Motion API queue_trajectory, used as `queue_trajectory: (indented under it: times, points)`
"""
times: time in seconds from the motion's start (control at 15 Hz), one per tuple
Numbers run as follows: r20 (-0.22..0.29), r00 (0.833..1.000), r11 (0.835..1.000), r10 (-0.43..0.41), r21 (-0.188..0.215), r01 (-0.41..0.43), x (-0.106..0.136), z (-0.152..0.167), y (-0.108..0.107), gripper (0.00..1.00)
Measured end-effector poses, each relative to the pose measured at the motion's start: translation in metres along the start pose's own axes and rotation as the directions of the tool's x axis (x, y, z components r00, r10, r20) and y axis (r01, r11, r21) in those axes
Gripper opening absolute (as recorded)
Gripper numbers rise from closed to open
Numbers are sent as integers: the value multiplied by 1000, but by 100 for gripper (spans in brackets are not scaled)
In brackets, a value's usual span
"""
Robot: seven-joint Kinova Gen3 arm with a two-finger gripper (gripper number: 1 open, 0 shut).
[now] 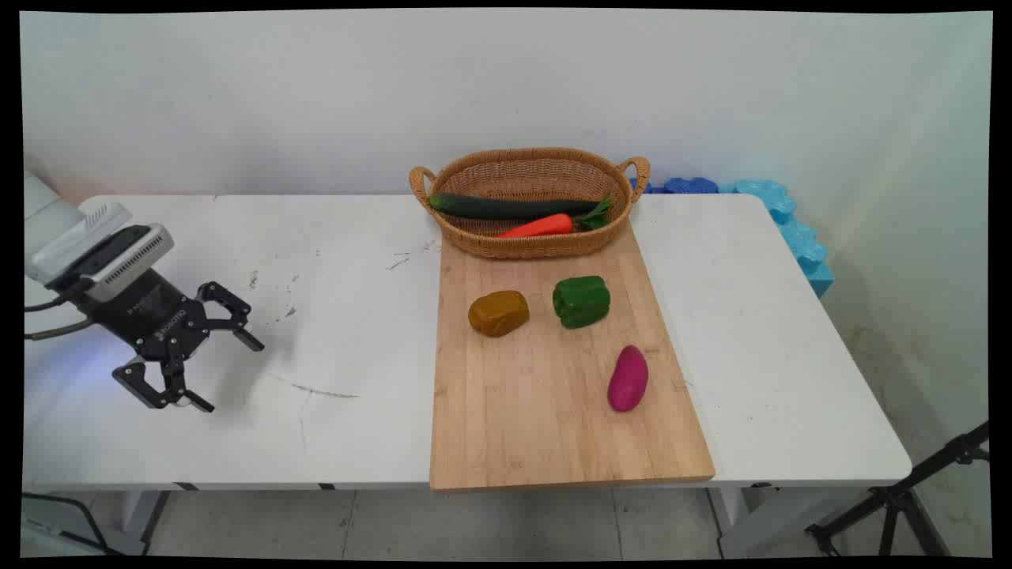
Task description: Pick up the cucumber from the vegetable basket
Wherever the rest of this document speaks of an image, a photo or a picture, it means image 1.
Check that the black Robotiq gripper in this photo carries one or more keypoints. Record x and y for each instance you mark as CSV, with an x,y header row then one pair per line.
x,y
154,316

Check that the dark green cucumber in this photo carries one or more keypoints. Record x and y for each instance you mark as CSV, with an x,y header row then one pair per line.
x,y
506,208

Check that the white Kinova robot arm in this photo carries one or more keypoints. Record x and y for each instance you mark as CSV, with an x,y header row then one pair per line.
x,y
47,213

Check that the white table leg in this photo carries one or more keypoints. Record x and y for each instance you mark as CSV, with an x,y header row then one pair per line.
x,y
731,514
138,518

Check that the brown potato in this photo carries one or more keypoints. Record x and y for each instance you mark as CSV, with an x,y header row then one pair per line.
x,y
498,314

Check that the wooden cutting board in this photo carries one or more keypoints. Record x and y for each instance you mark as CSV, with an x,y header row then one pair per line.
x,y
538,411

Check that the orange carrot with green leaves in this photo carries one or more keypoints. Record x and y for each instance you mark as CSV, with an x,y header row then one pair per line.
x,y
541,227

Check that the woven wicker basket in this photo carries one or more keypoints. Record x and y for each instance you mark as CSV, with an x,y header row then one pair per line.
x,y
538,178

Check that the green bell pepper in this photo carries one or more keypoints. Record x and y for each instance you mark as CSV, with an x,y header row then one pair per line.
x,y
581,302

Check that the purple sweet potato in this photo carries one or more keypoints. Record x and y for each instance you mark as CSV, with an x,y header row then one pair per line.
x,y
628,379

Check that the dark blue foam piece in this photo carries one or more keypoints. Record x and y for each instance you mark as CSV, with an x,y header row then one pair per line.
x,y
688,186

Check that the light blue foam piece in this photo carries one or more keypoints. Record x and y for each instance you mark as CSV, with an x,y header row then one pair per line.
x,y
798,237

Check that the black tripod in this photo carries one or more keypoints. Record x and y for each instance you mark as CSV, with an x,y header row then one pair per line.
x,y
893,498

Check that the silver grey wrist camera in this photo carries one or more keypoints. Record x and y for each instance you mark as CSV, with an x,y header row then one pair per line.
x,y
126,257

